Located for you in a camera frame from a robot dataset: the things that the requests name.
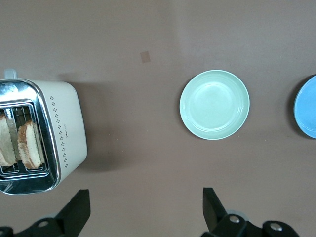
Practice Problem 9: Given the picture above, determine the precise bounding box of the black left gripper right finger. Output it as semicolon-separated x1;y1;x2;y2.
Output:
201;187;301;237

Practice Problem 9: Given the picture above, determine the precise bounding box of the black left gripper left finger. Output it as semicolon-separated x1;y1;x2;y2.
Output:
0;189;91;237

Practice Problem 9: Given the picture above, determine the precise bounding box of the toasted white bread slice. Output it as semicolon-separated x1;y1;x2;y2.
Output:
0;113;18;167
17;119;46;170

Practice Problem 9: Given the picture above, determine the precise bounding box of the pale green plate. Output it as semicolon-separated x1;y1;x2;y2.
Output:
179;70;250;141

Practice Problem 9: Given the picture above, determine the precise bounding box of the blue plate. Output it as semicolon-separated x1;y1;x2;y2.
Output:
293;74;316;139

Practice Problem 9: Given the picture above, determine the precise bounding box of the cream and chrome toaster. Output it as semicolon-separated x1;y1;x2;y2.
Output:
0;68;89;196

